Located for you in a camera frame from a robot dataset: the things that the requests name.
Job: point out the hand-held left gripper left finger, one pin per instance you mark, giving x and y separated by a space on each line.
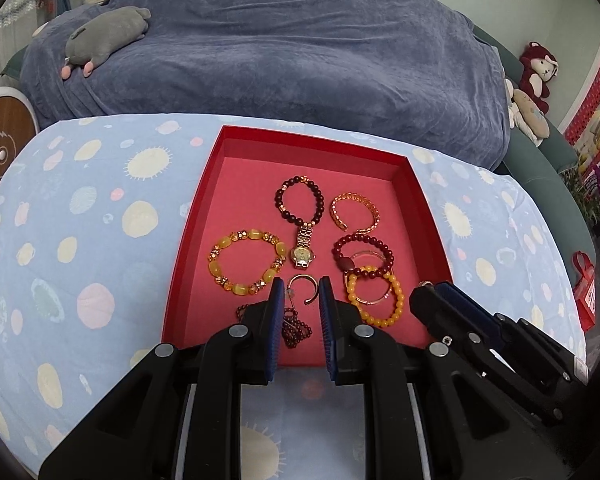
275 330

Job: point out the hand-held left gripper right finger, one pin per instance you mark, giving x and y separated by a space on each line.
328 330

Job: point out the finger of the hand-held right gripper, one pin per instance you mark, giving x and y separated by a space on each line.
432 310
465 304

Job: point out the thin gold hinged bangle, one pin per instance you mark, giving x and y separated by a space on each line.
372 301

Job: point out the gold wristwatch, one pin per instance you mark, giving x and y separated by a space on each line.
301 256

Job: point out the red cardboard box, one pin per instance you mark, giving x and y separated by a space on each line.
250 195

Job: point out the red gift bag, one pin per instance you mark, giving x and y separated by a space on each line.
585 285

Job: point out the green sofa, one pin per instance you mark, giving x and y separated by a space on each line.
540 175

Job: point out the flower plant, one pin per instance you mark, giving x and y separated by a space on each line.
592 195

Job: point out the white plush toy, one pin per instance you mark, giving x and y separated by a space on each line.
517 122

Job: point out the beige cookie plush toy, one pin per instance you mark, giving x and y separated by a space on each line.
530 110

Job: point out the light blue planet-print cloth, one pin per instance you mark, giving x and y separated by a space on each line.
80 240

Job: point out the red monkey plush toy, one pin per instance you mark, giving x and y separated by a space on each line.
532 77

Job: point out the grey-blue blanket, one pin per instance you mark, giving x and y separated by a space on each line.
280 60

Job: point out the round wooden white-rimmed disc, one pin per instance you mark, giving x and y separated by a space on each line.
5 150

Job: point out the grey plush toy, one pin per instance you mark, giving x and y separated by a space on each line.
110 30

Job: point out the silver tinsel garland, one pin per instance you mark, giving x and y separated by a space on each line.
15 10

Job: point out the red wall decoration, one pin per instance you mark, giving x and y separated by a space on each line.
590 110

